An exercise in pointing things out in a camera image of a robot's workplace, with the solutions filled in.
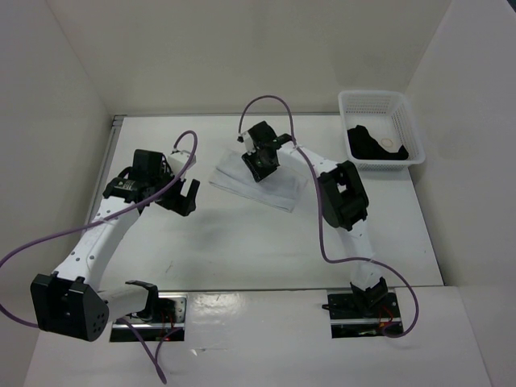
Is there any white skirt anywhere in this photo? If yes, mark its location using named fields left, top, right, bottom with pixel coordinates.
left=209, top=150, right=308, bottom=213

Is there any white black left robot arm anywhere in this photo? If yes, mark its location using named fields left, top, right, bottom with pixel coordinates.
left=31, top=149, right=200, bottom=342

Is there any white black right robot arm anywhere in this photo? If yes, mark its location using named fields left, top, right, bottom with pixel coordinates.
left=238, top=121, right=373, bottom=264

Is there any black skirt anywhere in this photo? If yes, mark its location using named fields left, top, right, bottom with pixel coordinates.
left=347, top=125, right=409, bottom=160

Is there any white plastic laundry basket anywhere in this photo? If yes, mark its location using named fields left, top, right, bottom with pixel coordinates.
left=338, top=90, right=426, bottom=171

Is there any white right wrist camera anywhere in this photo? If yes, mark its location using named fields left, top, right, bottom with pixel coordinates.
left=237, top=131, right=256, bottom=154

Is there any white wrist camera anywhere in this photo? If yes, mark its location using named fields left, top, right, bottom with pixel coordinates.
left=237, top=131, right=256, bottom=154
left=166, top=149, right=197, bottom=176

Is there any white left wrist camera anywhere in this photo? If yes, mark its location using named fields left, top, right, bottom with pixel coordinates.
left=166, top=149, right=197, bottom=176

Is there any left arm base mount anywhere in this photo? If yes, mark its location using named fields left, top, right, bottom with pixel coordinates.
left=123, top=292, right=188, bottom=343

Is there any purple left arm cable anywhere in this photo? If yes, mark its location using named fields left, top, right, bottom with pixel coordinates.
left=0, top=129, right=199, bottom=384

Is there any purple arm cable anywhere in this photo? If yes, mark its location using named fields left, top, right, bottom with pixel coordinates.
left=239, top=95, right=422, bottom=339
left=0, top=129, right=199, bottom=384

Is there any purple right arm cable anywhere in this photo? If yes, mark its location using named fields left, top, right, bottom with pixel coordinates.
left=239, top=95, right=422, bottom=339

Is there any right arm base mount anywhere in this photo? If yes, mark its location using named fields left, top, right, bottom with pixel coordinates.
left=322, top=291, right=404, bottom=339

